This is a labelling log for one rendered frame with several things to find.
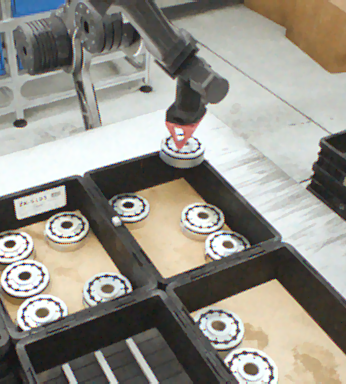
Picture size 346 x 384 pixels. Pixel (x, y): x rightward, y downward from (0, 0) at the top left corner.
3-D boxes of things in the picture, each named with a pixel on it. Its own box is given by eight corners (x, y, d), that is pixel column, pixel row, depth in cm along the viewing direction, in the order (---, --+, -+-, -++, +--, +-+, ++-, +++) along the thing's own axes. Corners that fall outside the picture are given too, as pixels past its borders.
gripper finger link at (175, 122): (200, 142, 131) (205, 106, 124) (189, 157, 126) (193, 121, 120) (173, 134, 133) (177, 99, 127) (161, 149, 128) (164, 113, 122)
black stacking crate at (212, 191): (83, 210, 142) (81, 174, 134) (184, 179, 152) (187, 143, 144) (158, 323, 117) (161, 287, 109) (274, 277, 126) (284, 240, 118)
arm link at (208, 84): (178, 24, 111) (150, 58, 113) (211, 47, 104) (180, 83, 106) (208, 57, 120) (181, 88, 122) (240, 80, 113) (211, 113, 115)
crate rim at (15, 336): (-42, 216, 126) (-44, 208, 124) (80, 180, 136) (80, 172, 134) (14, 350, 100) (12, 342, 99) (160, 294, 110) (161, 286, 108)
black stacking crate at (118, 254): (-33, 246, 133) (-43, 210, 125) (82, 210, 142) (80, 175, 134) (21, 377, 107) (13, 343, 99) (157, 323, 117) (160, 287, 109)
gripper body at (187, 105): (208, 106, 127) (212, 76, 122) (191, 126, 120) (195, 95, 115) (181, 99, 129) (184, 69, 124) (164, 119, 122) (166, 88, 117)
